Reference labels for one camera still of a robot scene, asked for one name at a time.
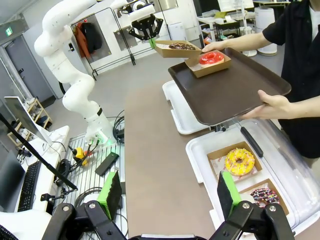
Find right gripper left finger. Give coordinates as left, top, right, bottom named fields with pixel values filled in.
left=43, top=170, right=128, bottom=240

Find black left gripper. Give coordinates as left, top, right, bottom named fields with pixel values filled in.
left=128, top=14, right=165, bottom=50

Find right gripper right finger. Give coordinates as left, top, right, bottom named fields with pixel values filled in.
left=209, top=171, right=296, bottom=240

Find brown cardboard donut box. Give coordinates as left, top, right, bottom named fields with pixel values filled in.
left=238, top=178, right=290, bottom=216
left=184, top=49, right=232, bottom=79
left=154, top=39, right=203, bottom=59
left=206, top=141, right=265, bottom=185

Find chocolate nut donut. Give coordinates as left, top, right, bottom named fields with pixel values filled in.
left=168, top=42, right=197, bottom=51

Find red glazed donut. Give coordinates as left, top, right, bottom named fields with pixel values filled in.
left=199, top=51, right=225, bottom=69

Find dark brown serving tray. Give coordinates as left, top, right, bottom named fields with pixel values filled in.
left=167, top=47, right=293, bottom=126

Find person's right forearm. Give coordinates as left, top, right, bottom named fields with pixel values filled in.
left=221, top=29, right=275, bottom=51

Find person's left forearm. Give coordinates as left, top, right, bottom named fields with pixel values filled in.
left=288, top=98, right=320, bottom=119

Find yellow sprinkle donut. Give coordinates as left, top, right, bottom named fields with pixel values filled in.
left=224, top=147, right=256, bottom=176

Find white plastic donut container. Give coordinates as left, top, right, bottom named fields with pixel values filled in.
left=162, top=80, right=213, bottom=136
left=185, top=119, right=320, bottom=237

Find chocolate rainbow sprinkle donut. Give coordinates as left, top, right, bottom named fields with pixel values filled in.
left=250, top=187, right=281, bottom=208

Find person's black shirt torso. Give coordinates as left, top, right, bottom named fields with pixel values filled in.
left=262, top=0, right=320, bottom=160

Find person's right hand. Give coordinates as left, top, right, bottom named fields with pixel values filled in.
left=201, top=40, right=229, bottom=53

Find person's left hand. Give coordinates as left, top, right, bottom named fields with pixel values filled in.
left=239, top=89, right=295, bottom=120

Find black clothes rack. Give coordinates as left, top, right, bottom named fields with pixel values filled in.
left=70, top=6, right=138, bottom=77

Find white box appliance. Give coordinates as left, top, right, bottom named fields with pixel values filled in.
left=167, top=22, right=187, bottom=42

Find black rectangular box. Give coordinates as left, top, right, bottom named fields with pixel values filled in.
left=94, top=151, right=120, bottom=177

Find yellow emergency stop button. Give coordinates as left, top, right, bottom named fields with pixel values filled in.
left=71, top=146, right=89, bottom=166

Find black jacket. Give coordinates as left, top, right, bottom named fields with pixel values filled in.
left=82, top=21, right=104, bottom=55

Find orange jacket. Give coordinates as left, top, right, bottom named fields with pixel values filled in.
left=74, top=22, right=91, bottom=59

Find white office desk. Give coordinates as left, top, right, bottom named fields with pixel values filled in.
left=0, top=124, right=71, bottom=240

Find white standing desk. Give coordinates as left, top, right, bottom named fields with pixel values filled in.
left=196, top=0, right=259, bottom=58

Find black keyboard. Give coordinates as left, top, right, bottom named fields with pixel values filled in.
left=17, top=159, right=43, bottom=213

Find black boom pole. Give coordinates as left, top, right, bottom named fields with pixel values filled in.
left=0, top=113, right=79, bottom=191

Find black computer monitor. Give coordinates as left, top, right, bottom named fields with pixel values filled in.
left=0, top=149, right=26, bottom=213

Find wooden shelf unit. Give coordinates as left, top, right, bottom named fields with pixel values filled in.
left=6, top=98, right=53, bottom=149

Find silver computer monitor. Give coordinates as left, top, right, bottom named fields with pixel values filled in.
left=4, top=96, right=54, bottom=146

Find white cylindrical air purifier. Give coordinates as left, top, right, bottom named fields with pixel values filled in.
left=253, top=6, right=279, bottom=57

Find grey door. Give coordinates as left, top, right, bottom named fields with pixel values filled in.
left=4, top=34, right=56, bottom=101

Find green exit sign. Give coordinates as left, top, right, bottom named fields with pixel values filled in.
left=3, top=25, right=15, bottom=38

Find black coiled cable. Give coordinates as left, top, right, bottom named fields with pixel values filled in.
left=74, top=186, right=104, bottom=209

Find slotted metal base plate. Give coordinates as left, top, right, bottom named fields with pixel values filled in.
left=53, top=132, right=126, bottom=240

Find black cable bundle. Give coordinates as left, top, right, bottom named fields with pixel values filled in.
left=111, top=109, right=126, bottom=145

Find clear lid with black handle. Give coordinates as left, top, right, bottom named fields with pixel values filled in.
left=231, top=118, right=320, bottom=226

